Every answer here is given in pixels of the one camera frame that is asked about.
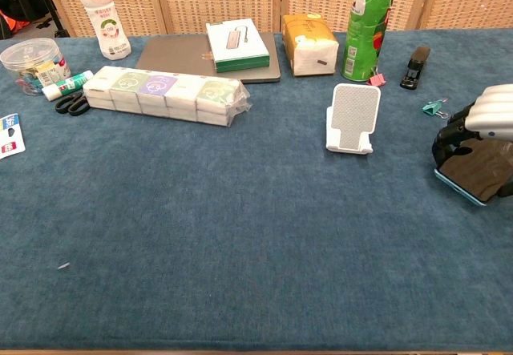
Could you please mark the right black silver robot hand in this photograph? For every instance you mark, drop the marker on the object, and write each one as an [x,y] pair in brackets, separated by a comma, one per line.
[495,110]

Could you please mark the black smartphone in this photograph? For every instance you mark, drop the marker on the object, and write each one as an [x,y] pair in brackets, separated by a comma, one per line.
[475,172]

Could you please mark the white phone stand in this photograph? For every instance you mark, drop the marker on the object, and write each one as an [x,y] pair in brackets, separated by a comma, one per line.
[354,118]

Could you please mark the teal binder clip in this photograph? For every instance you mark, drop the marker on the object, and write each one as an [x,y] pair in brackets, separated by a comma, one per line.
[432,107]

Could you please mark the black stapler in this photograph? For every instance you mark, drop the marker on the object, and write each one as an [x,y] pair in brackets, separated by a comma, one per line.
[414,68]

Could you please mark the pink binder clip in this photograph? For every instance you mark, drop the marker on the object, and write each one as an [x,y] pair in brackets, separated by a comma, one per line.
[376,79]

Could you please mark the green chips can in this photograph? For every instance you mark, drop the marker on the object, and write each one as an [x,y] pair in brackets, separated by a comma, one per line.
[366,30]

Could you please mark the golden tissue pack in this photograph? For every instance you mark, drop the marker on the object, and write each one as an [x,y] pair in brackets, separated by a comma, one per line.
[308,46]

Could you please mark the white green adapter box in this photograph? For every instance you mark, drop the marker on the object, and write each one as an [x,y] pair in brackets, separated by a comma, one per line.
[236,44]

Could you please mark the blue table mat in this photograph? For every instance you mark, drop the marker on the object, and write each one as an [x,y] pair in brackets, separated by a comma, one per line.
[224,231]

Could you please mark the grey laptop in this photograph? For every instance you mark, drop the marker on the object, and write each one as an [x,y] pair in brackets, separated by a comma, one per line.
[176,54]

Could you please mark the wrapped pocket tissue multipack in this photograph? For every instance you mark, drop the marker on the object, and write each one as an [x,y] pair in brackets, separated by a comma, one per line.
[160,94]

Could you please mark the drink bottle yellow cap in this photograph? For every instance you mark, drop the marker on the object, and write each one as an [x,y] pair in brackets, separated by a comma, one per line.
[106,18]

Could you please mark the white green glue stick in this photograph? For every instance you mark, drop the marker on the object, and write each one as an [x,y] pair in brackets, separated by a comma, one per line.
[66,85]

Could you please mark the clear jar of clips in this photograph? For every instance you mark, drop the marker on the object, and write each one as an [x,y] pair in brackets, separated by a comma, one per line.
[32,62]

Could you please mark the blister pack of clips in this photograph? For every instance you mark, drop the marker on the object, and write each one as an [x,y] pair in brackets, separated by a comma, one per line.
[10,136]

